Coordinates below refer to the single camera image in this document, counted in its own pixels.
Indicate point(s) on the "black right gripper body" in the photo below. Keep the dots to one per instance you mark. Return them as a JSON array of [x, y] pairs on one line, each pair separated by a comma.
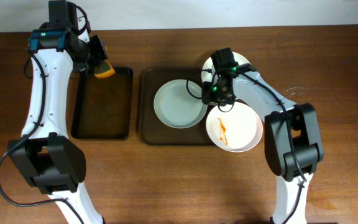
[[217, 100]]

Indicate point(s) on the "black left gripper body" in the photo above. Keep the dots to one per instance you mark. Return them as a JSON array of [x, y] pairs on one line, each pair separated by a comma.
[[97, 49]]

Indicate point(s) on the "orange green sponge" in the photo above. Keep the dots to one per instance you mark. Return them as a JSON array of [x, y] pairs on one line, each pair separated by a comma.
[[104, 70]]

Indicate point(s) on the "white plate with ketchup streak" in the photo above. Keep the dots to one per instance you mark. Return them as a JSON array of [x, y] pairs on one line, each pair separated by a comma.
[[177, 104]]

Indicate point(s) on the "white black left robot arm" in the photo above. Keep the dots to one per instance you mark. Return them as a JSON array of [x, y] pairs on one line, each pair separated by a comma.
[[44, 155]]

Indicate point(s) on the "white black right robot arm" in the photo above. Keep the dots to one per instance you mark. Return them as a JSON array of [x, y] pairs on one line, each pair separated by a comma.
[[293, 145]]

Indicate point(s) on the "small dark brown tray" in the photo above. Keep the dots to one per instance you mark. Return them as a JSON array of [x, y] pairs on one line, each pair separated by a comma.
[[103, 107]]

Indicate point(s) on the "large dark brown tray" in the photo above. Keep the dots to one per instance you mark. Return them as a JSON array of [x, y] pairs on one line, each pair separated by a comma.
[[151, 130]]

